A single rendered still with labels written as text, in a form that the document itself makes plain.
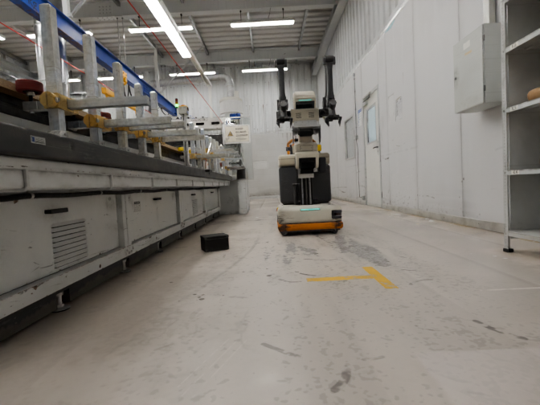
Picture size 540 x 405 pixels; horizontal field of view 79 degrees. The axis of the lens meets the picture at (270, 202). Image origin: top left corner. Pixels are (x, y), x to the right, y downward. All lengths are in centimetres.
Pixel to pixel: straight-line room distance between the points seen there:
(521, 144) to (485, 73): 79
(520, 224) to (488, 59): 132
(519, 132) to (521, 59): 45
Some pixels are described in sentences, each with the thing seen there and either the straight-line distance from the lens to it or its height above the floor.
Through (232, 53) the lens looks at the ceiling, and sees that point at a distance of 1191.
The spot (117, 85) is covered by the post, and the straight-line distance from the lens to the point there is 184.
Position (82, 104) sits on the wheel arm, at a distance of 136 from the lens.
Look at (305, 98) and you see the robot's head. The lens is 324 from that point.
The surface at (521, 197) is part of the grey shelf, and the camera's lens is 260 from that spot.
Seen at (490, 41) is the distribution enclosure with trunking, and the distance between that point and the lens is 327.
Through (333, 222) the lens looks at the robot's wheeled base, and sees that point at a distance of 320.
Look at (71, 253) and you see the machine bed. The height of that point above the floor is 23.
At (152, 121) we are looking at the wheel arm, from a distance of 152.
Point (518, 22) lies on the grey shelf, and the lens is 275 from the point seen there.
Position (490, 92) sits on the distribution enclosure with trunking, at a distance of 317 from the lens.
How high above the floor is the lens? 50
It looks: 3 degrees down
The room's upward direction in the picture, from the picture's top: 3 degrees counter-clockwise
